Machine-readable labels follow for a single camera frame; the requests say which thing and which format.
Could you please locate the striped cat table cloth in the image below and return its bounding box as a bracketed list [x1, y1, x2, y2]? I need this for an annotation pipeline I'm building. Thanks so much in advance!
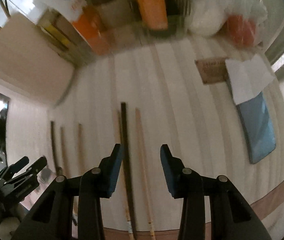
[5, 33, 284, 240]

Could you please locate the blue phone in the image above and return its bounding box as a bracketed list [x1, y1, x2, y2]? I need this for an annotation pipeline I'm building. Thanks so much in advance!
[236, 93, 276, 165]

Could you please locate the pink utensil holder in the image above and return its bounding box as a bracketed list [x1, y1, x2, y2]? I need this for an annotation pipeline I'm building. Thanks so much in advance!
[0, 13, 74, 106]

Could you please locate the brown card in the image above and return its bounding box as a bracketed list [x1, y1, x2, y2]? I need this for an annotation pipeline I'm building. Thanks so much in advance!
[194, 57, 229, 85]

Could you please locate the white tissue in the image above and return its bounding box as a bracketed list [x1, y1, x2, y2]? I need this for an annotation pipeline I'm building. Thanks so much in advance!
[225, 54, 275, 105]

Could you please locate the clear storage tray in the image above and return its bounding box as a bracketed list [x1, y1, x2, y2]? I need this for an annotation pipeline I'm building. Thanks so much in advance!
[61, 16, 187, 67]

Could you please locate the yellow seasoning box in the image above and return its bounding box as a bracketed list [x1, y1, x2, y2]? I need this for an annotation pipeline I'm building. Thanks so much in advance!
[37, 9, 76, 51]

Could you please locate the orange seasoning packet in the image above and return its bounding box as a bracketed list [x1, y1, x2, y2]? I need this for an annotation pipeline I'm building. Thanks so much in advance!
[33, 0, 113, 55]

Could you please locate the glass spice jar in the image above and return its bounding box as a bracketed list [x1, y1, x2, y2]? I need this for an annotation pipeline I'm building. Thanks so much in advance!
[90, 0, 139, 49]

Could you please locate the red cap soy sauce bottle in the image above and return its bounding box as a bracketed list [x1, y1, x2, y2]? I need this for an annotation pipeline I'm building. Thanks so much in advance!
[137, 0, 180, 38]

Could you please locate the clear plastic bag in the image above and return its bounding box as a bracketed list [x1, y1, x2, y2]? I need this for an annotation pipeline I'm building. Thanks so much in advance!
[187, 0, 268, 47]

